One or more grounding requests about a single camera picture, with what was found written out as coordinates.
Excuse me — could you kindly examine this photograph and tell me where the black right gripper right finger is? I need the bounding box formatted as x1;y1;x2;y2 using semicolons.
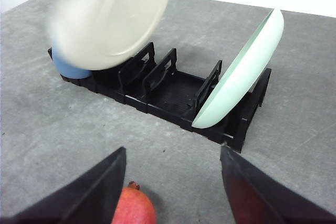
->
220;144;336;224

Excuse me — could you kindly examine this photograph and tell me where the red pomegranate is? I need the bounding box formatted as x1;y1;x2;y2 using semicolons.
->
111;181;156;224

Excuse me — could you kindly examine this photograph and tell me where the white plate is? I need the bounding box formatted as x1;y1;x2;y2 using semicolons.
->
48;0;171;71

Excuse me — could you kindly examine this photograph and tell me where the blue plate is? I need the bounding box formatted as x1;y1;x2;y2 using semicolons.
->
52;48;92;79

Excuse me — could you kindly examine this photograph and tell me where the light green plate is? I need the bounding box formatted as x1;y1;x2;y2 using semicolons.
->
192;8;284;129

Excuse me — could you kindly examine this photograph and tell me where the black plate rack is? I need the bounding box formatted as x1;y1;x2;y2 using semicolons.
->
47;42;272;153

